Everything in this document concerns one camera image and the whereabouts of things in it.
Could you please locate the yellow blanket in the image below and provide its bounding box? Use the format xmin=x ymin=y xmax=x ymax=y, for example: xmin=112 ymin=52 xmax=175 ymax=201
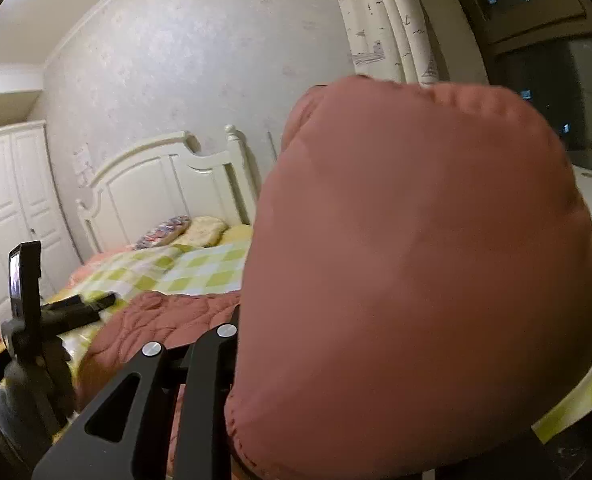
xmin=221 ymin=224 xmax=253 ymax=247

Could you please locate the rust pink quilted jacket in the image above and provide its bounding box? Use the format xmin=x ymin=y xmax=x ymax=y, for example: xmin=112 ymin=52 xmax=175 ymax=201
xmin=73 ymin=74 xmax=592 ymax=480

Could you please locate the white wardrobe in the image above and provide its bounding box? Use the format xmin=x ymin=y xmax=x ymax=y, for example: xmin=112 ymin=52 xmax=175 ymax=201
xmin=0 ymin=120 xmax=82 ymax=356

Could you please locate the cream wooden bed headboard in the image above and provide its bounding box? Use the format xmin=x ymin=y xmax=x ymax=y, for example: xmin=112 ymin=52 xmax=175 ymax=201
xmin=76 ymin=124 xmax=259 ymax=256

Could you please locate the ship print curtain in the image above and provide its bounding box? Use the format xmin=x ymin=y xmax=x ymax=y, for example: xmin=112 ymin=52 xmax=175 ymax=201
xmin=324 ymin=0 xmax=477 ymax=86

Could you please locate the floral patterned pillow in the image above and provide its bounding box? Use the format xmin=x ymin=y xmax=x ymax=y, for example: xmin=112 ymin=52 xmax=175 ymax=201
xmin=134 ymin=215 xmax=191 ymax=251

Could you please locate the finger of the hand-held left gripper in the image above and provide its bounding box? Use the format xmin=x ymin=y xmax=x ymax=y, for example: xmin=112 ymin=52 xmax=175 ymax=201
xmin=58 ymin=293 xmax=117 ymax=325
xmin=42 ymin=294 xmax=84 ymax=317

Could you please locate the dark window with frame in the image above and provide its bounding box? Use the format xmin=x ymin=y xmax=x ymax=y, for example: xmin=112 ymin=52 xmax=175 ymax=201
xmin=438 ymin=0 xmax=592 ymax=168

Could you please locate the green checkered bed sheet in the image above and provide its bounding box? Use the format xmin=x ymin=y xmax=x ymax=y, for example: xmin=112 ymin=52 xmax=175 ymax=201
xmin=0 ymin=225 xmax=592 ymax=446

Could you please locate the yellow fleece pillow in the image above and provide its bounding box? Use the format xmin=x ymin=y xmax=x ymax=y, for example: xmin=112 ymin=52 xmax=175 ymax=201
xmin=178 ymin=216 xmax=228 ymax=248

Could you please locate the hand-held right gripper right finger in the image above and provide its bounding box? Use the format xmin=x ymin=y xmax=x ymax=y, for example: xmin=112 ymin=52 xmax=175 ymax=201
xmin=532 ymin=402 xmax=592 ymax=480

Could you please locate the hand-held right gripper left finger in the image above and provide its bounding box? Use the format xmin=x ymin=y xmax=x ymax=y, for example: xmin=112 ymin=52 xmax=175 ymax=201
xmin=30 ymin=305 xmax=241 ymax=480

